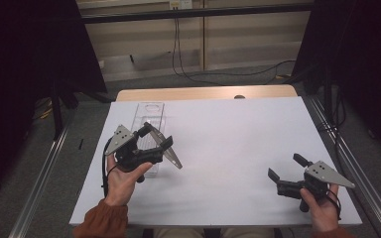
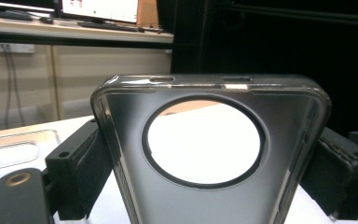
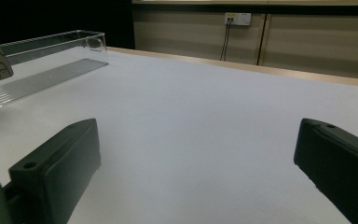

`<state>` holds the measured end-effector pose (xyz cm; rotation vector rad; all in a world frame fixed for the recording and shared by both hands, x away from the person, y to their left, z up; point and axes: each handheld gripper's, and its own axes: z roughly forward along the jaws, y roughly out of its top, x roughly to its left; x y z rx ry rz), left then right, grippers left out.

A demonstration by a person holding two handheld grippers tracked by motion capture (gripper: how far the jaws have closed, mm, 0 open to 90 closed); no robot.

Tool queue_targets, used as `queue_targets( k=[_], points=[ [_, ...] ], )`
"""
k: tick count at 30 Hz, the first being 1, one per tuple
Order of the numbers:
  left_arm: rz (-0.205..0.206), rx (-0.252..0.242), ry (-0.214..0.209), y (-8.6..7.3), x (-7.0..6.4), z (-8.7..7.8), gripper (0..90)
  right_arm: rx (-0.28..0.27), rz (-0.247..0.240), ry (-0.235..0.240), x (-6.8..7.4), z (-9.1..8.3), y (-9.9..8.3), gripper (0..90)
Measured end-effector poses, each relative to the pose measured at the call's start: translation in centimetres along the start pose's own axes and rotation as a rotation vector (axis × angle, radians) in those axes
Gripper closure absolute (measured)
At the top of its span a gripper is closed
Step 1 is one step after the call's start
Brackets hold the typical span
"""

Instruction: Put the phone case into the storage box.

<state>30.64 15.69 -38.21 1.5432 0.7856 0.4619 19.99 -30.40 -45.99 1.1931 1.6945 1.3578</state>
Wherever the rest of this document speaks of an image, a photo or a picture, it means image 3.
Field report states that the black curtain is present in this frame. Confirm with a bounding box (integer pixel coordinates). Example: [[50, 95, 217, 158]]
[[0, 0, 136, 50]]

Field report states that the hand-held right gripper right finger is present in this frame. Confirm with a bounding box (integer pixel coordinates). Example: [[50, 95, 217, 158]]
[[293, 118, 358, 224]]

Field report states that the clear plastic tray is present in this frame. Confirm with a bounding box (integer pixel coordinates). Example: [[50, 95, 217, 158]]
[[0, 29, 110, 112]]

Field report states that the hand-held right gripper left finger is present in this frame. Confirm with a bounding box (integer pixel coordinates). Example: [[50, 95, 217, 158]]
[[7, 118, 103, 224]]

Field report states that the white table cover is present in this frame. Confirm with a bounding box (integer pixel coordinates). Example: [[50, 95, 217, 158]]
[[0, 46, 358, 224]]

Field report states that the white wall socket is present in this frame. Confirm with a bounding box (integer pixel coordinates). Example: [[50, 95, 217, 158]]
[[224, 11, 253, 27]]

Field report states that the black wall cable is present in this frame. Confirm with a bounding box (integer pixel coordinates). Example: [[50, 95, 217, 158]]
[[219, 18, 233, 62]]

